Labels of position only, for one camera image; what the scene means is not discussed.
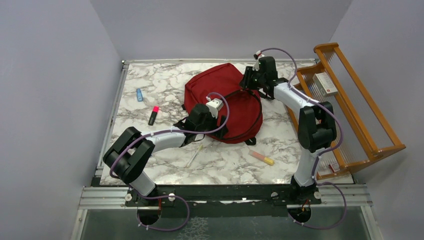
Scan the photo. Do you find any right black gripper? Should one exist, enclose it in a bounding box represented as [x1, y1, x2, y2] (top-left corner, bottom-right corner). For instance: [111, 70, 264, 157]
[238, 66, 265, 91]

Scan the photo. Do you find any red backpack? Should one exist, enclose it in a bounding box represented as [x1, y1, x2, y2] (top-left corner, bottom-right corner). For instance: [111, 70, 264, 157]
[182, 63, 263, 146]

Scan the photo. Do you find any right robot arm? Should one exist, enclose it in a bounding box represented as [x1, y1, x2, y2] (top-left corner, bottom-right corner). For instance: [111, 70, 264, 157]
[240, 54, 337, 204]

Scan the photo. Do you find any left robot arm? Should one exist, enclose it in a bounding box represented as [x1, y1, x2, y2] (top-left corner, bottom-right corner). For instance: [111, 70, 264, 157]
[102, 103, 230, 206]

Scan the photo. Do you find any pink black highlighter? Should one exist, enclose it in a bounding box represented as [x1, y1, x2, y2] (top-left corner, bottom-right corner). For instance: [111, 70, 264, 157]
[148, 106, 160, 126]

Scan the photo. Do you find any white red small box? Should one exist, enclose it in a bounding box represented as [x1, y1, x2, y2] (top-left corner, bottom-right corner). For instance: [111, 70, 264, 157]
[312, 72, 338, 97]

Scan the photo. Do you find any light blue highlighter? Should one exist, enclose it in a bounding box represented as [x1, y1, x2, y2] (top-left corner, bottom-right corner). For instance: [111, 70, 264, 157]
[136, 88, 144, 102]

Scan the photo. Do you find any orange wooden rack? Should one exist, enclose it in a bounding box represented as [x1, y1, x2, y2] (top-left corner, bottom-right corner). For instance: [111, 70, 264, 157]
[295, 42, 406, 180]

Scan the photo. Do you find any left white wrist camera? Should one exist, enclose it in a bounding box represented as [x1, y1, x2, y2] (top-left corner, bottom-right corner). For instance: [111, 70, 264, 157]
[205, 96, 224, 119]

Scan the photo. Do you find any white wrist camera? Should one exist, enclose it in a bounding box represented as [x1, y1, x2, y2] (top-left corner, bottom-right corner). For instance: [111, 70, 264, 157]
[205, 96, 224, 119]
[252, 50, 264, 71]

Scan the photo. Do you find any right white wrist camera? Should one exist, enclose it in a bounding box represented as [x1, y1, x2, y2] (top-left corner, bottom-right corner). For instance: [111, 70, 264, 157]
[252, 50, 264, 71]

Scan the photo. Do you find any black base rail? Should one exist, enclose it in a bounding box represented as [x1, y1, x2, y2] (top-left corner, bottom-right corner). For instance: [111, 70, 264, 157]
[91, 177, 339, 220]

